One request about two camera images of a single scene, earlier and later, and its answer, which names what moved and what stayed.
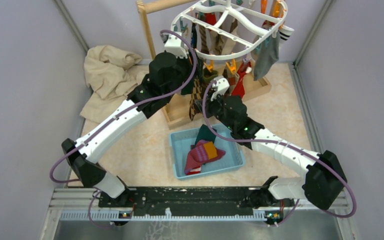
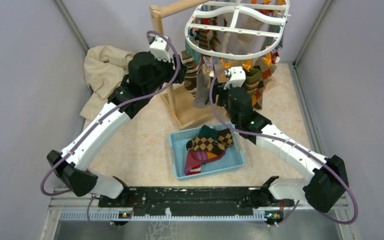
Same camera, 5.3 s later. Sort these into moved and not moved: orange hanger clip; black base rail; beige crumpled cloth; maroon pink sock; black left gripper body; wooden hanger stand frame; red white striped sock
Moved: orange hanger clip; wooden hanger stand frame; black left gripper body
Not moved: red white striped sock; black base rail; maroon pink sock; beige crumpled cloth
